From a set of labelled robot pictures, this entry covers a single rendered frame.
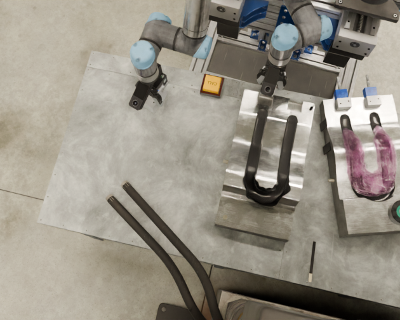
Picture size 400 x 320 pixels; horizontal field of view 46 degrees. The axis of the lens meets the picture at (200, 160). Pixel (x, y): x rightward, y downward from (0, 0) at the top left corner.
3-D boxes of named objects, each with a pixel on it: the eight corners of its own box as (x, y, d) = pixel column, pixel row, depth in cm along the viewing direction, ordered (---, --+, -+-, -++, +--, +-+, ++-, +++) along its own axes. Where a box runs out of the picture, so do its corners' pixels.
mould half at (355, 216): (319, 105, 178) (326, 94, 167) (387, 100, 178) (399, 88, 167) (339, 237, 165) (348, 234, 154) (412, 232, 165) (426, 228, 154)
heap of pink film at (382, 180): (336, 128, 169) (343, 121, 161) (385, 125, 169) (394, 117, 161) (348, 199, 162) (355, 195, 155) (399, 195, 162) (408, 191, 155)
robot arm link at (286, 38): (305, 38, 141) (279, 47, 140) (298, 56, 151) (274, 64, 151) (294, 16, 143) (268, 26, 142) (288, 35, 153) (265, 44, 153)
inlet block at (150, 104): (163, 80, 181) (162, 74, 176) (173, 87, 180) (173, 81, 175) (143, 106, 179) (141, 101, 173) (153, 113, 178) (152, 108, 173)
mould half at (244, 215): (242, 98, 179) (245, 83, 166) (310, 112, 177) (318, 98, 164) (214, 226, 166) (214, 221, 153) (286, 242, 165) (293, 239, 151)
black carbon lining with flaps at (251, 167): (256, 109, 170) (260, 99, 161) (300, 118, 169) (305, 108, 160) (237, 201, 162) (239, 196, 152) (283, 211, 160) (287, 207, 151)
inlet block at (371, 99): (357, 78, 177) (362, 72, 172) (371, 77, 177) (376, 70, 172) (363, 110, 174) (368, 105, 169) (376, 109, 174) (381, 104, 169)
